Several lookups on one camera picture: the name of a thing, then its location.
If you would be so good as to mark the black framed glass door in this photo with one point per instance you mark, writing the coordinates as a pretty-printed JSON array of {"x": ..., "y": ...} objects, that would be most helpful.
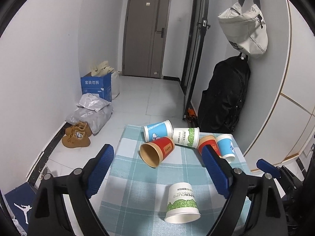
[{"x": 196, "y": 36}]

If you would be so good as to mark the red kraft cup right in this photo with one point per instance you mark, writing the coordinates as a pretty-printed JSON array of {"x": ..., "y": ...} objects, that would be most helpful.
[{"x": 208, "y": 140}]

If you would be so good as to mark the white shoulder bag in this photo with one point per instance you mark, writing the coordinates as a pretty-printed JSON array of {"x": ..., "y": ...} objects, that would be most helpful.
[{"x": 245, "y": 31}]

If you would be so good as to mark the black hanging backpack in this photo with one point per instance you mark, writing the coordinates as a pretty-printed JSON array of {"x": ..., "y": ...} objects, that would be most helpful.
[{"x": 222, "y": 102}]

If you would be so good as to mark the brown suede shoe far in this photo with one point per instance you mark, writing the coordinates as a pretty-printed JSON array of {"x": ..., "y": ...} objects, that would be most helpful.
[{"x": 80, "y": 126}]

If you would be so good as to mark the brown suede shoe near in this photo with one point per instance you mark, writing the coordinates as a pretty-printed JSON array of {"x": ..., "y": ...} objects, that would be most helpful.
[{"x": 76, "y": 139}]

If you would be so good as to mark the grey entrance door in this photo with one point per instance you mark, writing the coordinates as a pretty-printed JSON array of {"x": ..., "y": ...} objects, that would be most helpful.
[{"x": 144, "y": 40}]

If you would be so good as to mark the grey plastic mailer bags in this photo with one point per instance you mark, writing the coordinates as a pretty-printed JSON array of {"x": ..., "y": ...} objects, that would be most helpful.
[{"x": 93, "y": 110}]

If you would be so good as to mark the blue bunny cup lying back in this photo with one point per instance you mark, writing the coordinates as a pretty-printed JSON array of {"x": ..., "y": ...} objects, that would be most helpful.
[{"x": 158, "y": 130}]

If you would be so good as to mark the blue white checkered tablecloth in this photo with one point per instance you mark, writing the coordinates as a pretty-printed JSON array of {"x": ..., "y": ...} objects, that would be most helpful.
[{"x": 135, "y": 196}]

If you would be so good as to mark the brown suede shoe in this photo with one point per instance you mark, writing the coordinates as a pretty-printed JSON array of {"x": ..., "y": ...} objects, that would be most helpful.
[
  {"x": 76, "y": 139},
  {"x": 80, "y": 126}
]

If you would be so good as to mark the blue bunny cup right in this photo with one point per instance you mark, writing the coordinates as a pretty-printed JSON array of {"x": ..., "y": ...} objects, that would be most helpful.
[{"x": 226, "y": 147}]

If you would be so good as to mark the white wardrobe with wood trim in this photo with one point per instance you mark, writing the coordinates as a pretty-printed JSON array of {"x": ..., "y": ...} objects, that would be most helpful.
[{"x": 291, "y": 123}]

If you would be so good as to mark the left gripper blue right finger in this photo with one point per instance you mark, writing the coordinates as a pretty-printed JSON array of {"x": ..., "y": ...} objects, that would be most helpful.
[{"x": 219, "y": 170}]

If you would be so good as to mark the blue cardboard box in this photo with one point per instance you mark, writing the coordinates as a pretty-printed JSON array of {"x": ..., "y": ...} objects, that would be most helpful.
[{"x": 100, "y": 86}]

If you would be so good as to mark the red kraft cup lying left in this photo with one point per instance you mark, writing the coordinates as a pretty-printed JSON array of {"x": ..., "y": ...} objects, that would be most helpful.
[{"x": 154, "y": 152}]

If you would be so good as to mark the blue jordan shoe box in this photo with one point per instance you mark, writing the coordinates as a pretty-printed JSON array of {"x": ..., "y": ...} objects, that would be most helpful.
[{"x": 20, "y": 201}]

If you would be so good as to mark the blue finger of the right gripper seen afar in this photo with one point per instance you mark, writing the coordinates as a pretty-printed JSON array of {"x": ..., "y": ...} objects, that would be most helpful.
[{"x": 266, "y": 167}]

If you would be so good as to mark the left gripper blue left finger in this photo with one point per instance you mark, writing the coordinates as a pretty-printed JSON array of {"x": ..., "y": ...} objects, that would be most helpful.
[{"x": 96, "y": 169}]

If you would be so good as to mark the white green leaf paper cup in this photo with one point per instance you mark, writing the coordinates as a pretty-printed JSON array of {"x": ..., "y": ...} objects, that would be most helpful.
[{"x": 181, "y": 205}]

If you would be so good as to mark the beige canvas tote bag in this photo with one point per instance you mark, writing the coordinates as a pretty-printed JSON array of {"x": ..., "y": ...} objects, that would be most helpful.
[{"x": 102, "y": 70}]

